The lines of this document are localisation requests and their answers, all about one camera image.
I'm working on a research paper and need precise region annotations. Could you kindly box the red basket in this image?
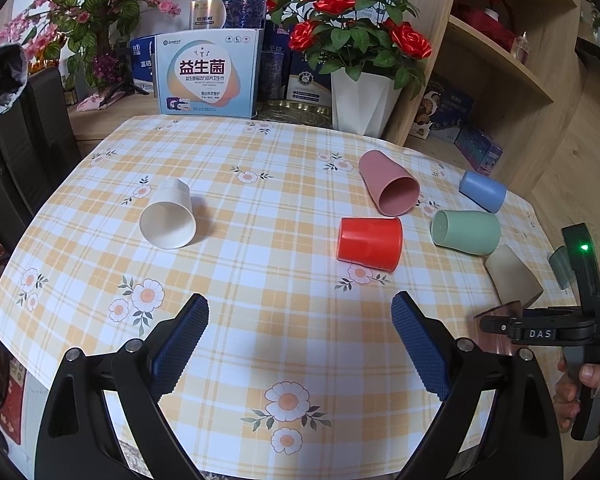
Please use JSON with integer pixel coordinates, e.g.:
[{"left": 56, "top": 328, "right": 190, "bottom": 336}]
[{"left": 452, "top": 0, "right": 517, "bottom": 52}]

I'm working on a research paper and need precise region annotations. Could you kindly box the white and blue carton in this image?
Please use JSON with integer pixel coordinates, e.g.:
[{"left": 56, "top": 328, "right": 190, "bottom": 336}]
[{"left": 152, "top": 28, "right": 261, "bottom": 120}]

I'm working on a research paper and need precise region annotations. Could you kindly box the small glass bottle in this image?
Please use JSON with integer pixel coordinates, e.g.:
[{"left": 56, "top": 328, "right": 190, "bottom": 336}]
[{"left": 511, "top": 32, "right": 531, "bottom": 62}]

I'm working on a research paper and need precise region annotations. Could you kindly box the red patterned rug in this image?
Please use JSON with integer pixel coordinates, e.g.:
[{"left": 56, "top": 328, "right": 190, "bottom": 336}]
[{"left": 0, "top": 240, "right": 29, "bottom": 446}]

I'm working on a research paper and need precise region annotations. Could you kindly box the grey cloth bag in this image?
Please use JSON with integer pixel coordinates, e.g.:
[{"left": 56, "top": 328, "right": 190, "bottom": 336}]
[{"left": 0, "top": 42, "right": 30, "bottom": 120}]

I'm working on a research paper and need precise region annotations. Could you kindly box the pink cup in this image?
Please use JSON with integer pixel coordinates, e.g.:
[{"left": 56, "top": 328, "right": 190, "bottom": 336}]
[{"left": 358, "top": 150, "right": 421, "bottom": 216}]

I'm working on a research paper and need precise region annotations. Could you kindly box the wooden shelf unit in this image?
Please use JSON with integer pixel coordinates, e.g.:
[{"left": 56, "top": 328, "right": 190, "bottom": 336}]
[{"left": 382, "top": 0, "right": 597, "bottom": 177}]

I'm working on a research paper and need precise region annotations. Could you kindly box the gold metal tray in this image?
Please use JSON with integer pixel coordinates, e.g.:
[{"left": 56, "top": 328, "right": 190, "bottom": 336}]
[{"left": 256, "top": 100, "right": 336, "bottom": 129}]

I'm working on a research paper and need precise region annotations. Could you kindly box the blue cup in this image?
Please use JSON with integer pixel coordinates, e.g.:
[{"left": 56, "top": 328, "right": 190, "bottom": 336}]
[{"left": 459, "top": 170, "right": 507, "bottom": 214}]

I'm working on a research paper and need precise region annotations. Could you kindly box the white faceted vase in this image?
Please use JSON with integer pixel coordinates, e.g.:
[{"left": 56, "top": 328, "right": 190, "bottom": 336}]
[{"left": 330, "top": 71, "right": 400, "bottom": 136}]

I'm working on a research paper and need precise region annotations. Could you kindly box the red cup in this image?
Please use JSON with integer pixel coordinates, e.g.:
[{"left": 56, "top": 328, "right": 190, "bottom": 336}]
[{"left": 336, "top": 216, "right": 404, "bottom": 274}]

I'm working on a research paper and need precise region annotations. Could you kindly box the black tripod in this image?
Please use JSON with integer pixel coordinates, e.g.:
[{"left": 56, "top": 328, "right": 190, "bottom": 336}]
[{"left": 100, "top": 79, "right": 152, "bottom": 107}]

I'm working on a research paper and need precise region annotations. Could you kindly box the beige cup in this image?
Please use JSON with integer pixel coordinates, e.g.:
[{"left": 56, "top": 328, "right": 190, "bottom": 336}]
[{"left": 485, "top": 244, "right": 545, "bottom": 306}]

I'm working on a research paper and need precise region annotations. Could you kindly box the silver gift box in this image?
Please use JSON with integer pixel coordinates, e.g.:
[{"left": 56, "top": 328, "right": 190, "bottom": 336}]
[{"left": 189, "top": 0, "right": 267, "bottom": 31}]

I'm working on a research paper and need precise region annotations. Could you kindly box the illustrated picture box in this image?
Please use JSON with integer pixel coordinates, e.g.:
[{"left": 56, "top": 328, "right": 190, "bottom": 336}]
[{"left": 411, "top": 77, "right": 474, "bottom": 141}]

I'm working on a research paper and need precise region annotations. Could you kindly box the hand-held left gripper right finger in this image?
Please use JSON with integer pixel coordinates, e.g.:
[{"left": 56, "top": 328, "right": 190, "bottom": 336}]
[{"left": 390, "top": 291, "right": 569, "bottom": 480}]

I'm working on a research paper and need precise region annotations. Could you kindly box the blue milk carton box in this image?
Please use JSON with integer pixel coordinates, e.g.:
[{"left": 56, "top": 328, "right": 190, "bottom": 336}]
[{"left": 129, "top": 35, "right": 159, "bottom": 97}]

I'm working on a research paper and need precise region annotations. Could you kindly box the green cup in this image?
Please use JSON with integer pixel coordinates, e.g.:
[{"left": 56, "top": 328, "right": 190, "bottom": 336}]
[{"left": 430, "top": 209, "right": 501, "bottom": 256}]

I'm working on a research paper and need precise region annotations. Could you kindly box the white cup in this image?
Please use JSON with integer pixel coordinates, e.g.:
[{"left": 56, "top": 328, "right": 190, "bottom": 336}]
[{"left": 139, "top": 177, "right": 197, "bottom": 250}]

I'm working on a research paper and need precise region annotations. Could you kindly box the blue starry box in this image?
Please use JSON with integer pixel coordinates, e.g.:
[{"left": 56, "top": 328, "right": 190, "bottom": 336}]
[{"left": 454, "top": 125, "right": 504, "bottom": 176}]

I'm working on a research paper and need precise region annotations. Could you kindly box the person's right hand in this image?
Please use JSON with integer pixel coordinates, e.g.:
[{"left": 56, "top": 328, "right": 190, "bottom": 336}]
[{"left": 554, "top": 355, "right": 600, "bottom": 433}]

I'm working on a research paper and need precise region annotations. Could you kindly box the checked floral tablecloth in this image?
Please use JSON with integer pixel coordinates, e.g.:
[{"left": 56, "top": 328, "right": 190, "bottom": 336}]
[{"left": 0, "top": 114, "right": 556, "bottom": 480}]

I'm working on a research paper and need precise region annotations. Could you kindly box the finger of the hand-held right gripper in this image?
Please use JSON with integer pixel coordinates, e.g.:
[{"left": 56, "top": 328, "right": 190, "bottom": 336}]
[{"left": 474, "top": 301, "right": 527, "bottom": 337}]

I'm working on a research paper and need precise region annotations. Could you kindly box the black chair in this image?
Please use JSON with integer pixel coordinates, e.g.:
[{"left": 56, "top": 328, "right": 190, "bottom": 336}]
[{"left": 0, "top": 67, "right": 81, "bottom": 253}]

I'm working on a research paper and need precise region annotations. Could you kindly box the dark blue emblem box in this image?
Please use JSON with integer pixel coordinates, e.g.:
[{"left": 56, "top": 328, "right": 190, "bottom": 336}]
[{"left": 285, "top": 52, "right": 334, "bottom": 107}]

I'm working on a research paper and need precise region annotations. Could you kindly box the pink floral cloth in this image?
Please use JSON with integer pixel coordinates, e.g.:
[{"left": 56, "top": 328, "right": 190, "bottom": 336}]
[{"left": 76, "top": 92, "right": 122, "bottom": 112}]

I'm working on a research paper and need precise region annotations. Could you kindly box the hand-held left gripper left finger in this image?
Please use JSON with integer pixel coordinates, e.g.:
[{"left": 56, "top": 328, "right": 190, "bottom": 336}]
[{"left": 34, "top": 292, "right": 211, "bottom": 480}]

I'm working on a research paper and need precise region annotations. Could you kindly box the dark blue patterned box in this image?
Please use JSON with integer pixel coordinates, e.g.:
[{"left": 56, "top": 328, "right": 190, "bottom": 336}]
[{"left": 257, "top": 20, "right": 293, "bottom": 103}]

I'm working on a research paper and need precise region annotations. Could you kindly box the red rose bouquet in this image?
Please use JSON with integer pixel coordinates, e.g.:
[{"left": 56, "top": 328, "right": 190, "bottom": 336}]
[{"left": 266, "top": 0, "right": 433, "bottom": 102}]

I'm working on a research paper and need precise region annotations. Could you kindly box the pink blossom plant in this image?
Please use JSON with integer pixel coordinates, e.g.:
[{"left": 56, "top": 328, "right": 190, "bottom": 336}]
[{"left": 0, "top": 0, "right": 181, "bottom": 96}]

